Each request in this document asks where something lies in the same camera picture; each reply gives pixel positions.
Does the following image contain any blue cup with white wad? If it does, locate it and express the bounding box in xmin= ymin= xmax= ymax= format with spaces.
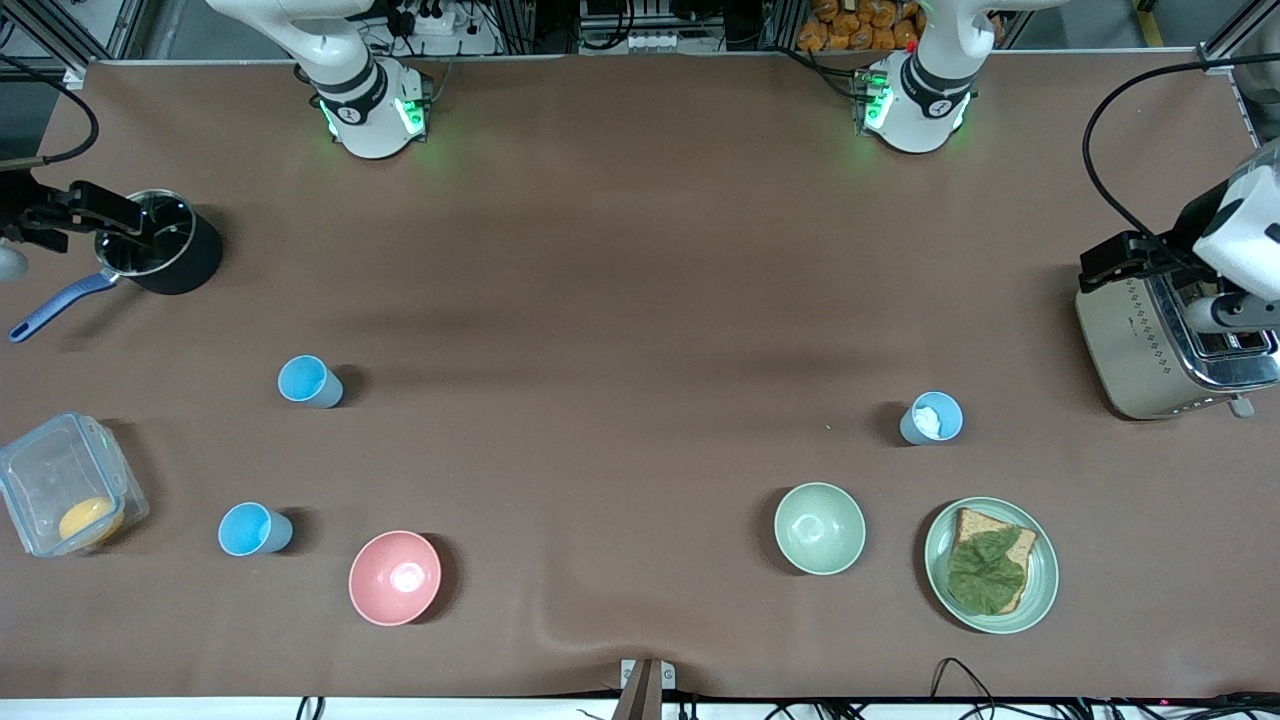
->
xmin=899 ymin=391 xmax=964 ymax=447

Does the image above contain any blue plastic cup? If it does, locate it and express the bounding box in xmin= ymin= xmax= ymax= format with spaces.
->
xmin=278 ymin=355 xmax=344 ymax=409
xmin=218 ymin=502 xmax=294 ymax=557

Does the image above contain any silver toaster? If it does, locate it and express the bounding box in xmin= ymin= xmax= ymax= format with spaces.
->
xmin=1075 ymin=265 xmax=1280 ymax=421

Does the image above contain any clear plastic food container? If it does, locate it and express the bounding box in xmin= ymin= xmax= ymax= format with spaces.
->
xmin=0 ymin=412 xmax=151 ymax=558

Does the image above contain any brown bread slice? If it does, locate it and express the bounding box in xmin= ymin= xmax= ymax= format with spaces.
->
xmin=950 ymin=508 xmax=1039 ymax=615

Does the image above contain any orange fruit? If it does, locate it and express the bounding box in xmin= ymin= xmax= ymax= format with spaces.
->
xmin=58 ymin=497 xmax=126 ymax=546

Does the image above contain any pale green plate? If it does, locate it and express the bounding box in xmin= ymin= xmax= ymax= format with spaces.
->
xmin=923 ymin=497 xmax=1060 ymax=635

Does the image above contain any green lettuce leaf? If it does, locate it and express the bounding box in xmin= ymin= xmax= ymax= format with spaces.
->
xmin=946 ymin=528 xmax=1028 ymax=615

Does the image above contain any orange snack bag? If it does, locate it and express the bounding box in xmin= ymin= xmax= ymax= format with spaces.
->
xmin=797 ymin=0 xmax=923 ymax=53

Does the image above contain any pale green bowl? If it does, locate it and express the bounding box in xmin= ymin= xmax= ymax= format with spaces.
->
xmin=773 ymin=482 xmax=867 ymax=577

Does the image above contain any pink bowl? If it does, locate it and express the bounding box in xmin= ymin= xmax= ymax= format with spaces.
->
xmin=348 ymin=530 xmax=443 ymax=628

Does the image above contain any black pot with blue handle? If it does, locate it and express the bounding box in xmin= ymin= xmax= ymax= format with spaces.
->
xmin=10 ymin=188 xmax=224 ymax=344

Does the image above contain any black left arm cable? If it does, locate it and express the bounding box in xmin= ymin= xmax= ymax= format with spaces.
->
xmin=1083 ymin=50 xmax=1280 ymax=251

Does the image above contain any black looped floor cable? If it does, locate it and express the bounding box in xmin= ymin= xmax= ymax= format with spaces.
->
xmin=930 ymin=657 xmax=1001 ymax=720

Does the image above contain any metal table clamp bracket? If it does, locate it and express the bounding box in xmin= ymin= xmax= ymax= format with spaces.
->
xmin=612 ymin=657 xmax=677 ymax=720

